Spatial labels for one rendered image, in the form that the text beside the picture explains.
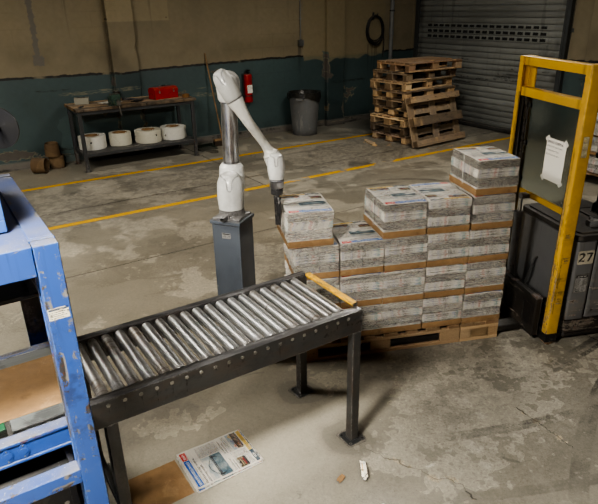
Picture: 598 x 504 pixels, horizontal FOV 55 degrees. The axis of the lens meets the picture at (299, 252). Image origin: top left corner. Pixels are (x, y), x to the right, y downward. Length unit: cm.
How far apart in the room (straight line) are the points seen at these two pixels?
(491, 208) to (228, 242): 168
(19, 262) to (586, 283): 352
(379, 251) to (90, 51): 681
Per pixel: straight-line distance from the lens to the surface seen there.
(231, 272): 362
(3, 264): 187
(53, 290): 192
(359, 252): 363
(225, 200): 346
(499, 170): 383
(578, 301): 437
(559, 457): 346
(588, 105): 381
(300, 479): 311
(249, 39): 1057
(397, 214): 361
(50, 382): 259
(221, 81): 338
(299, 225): 344
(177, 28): 1001
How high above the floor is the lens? 219
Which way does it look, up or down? 23 degrees down
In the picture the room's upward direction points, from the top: 1 degrees counter-clockwise
